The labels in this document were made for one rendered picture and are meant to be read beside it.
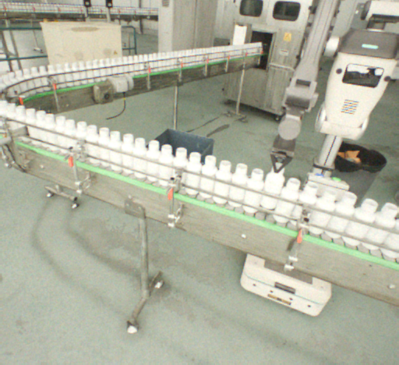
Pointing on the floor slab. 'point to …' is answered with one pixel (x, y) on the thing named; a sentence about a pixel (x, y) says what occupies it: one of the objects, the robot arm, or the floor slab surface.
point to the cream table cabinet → (81, 42)
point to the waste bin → (353, 173)
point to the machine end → (273, 36)
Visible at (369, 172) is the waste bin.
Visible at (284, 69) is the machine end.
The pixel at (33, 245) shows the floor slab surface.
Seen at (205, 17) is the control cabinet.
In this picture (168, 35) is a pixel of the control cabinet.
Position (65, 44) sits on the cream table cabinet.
